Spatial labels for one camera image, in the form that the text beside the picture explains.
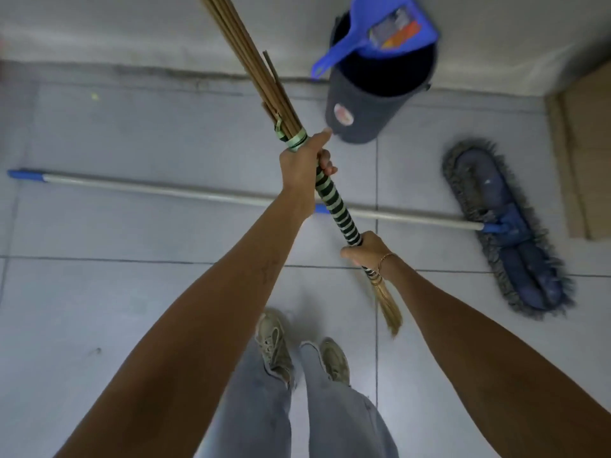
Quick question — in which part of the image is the person's right beige sneaker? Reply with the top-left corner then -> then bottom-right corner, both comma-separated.
318,337 -> 352,387

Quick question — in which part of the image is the blue plastic dustpan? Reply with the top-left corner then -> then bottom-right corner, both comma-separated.
311,0 -> 440,81

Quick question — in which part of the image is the brown cardboard sheet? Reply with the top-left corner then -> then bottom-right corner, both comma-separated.
545,59 -> 611,242

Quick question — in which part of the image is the dark round bucket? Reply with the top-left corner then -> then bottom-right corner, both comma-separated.
325,10 -> 438,145

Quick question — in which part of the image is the person's left hand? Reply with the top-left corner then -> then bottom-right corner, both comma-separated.
279,129 -> 338,218

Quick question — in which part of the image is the person's right leg in jeans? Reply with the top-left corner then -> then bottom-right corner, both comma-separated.
299,342 -> 400,458

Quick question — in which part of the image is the thin gold bracelet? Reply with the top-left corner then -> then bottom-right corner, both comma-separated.
376,253 -> 397,282

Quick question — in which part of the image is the person's left forearm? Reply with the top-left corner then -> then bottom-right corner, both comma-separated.
54,186 -> 317,458

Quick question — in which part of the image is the blue flat mop metal handle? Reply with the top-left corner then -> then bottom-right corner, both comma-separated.
7,138 -> 576,321

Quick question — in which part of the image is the person's beige sneaker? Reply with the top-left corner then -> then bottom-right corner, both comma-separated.
318,337 -> 352,387
254,309 -> 296,386

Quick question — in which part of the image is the person's right hand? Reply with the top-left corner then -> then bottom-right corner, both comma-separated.
340,231 -> 397,282

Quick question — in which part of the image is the person's left beige sneaker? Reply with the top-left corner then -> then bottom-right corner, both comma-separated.
254,309 -> 296,386

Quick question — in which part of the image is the stick broom with striped handle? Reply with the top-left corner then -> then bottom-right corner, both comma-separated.
197,0 -> 404,337

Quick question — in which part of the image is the person's right forearm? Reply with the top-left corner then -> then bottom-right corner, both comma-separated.
381,255 -> 611,458

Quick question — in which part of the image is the person's left leg in jeans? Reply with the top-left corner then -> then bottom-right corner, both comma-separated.
197,337 -> 293,458

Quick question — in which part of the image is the person's leg in jeans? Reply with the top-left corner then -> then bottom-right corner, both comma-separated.
299,342 -> 400,458
197,337 -> 293,458

